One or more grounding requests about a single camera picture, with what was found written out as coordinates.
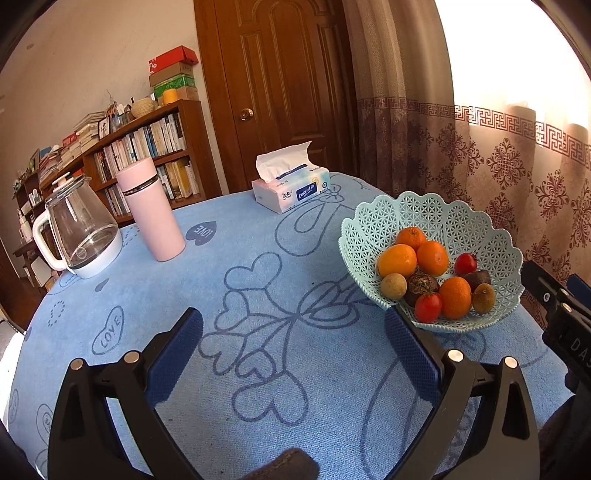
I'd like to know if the person's right forearm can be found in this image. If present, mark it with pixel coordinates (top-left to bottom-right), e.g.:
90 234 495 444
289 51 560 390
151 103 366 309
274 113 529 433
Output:
538 392 591 480

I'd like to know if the brown wooden door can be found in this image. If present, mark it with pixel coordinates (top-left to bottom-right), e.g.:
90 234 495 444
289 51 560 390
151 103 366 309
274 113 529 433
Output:
194 0 361 195

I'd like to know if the small orange mandarin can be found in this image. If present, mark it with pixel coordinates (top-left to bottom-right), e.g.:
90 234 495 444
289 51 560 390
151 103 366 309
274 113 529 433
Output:
396 227 428 252

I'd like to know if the light blue lattice basket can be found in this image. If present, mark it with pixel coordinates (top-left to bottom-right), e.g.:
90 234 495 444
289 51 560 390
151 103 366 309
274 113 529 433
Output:
338 191 525 334

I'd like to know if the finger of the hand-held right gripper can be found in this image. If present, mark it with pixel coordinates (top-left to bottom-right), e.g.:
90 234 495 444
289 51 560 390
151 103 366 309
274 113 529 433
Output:
521 260 561 324
567 273 591 305

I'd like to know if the beige patterned curtain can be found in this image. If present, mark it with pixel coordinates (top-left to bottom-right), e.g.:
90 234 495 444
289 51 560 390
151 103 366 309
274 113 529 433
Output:
342 0 591 324

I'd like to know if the green box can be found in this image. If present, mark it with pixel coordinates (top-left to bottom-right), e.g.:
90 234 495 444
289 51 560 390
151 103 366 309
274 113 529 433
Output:
154 74 198 97

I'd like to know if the wrinkled orange mandarin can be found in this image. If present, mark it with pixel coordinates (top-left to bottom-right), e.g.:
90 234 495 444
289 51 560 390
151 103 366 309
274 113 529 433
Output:
416 240 450 278

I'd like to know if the small woven basket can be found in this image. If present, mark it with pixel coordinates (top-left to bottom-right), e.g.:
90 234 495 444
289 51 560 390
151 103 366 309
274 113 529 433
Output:
131 97 157 119

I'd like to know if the wooden side table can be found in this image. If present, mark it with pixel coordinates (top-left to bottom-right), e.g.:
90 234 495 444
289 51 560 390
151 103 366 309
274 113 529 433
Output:
13 240 51 289

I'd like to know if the large smooth orange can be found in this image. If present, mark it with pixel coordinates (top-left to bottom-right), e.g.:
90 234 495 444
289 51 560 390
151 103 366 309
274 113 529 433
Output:
377 244 419 279

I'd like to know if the small wooden shelf unit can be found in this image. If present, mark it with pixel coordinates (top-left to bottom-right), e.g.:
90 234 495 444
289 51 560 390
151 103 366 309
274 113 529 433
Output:
13 173 47 245

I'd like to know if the red box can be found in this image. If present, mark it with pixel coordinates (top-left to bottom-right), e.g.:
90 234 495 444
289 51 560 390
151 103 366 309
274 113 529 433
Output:
148 45 199 75

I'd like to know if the red cherry tomato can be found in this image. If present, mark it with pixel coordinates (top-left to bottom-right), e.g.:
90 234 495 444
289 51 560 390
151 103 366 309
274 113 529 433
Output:
414 292 443 324
454 253 478 277

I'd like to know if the small tan longan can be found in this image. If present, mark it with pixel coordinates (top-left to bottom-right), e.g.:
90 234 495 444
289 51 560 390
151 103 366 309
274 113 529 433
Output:
472 283 496 314

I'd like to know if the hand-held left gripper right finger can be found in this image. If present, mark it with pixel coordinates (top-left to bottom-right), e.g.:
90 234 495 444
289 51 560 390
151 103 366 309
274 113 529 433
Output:
385 305 541 480

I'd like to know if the white tissue pack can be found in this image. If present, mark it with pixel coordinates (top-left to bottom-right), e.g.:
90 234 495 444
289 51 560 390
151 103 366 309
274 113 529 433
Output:
252 141 331 214

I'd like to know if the glass kettle with white handle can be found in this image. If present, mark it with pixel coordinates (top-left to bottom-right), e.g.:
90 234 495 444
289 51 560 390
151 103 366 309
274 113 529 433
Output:
32 172 123 279

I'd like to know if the pink thermos bottle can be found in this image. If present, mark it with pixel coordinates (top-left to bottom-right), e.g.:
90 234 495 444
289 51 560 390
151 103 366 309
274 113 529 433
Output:
116 157 186 262

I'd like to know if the blue printed tablecloth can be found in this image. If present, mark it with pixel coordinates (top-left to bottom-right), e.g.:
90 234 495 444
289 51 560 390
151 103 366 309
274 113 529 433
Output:
9 172 583 480

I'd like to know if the brown wooden bookcase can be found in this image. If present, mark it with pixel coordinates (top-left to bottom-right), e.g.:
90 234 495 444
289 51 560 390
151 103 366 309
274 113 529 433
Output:
37 99 222 227

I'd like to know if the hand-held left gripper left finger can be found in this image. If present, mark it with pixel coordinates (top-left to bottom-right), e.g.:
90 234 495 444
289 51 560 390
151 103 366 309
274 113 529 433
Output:
47 307 205 480

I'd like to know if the brown cardboard box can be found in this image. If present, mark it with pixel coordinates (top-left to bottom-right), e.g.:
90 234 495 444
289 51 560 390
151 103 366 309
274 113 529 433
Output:
149 61 197 86

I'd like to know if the large tan longan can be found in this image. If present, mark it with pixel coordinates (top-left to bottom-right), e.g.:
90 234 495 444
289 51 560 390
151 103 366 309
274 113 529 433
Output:
380 272 408 300

